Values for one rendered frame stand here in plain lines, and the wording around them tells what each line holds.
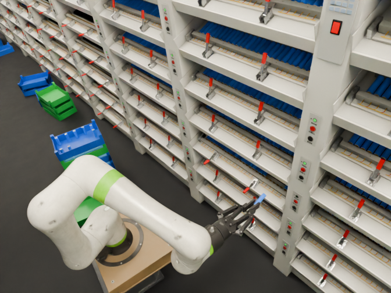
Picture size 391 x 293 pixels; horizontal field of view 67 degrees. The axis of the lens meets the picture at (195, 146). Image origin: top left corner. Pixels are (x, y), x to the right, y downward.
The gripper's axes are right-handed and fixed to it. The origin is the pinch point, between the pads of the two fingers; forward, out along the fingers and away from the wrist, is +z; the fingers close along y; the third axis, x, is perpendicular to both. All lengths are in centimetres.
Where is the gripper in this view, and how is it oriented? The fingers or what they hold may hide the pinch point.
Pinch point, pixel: (251, 207)
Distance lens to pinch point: 125.9
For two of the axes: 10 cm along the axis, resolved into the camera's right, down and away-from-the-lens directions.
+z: 7.5, -3.9, 5.4
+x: -0.3, 7.9, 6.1
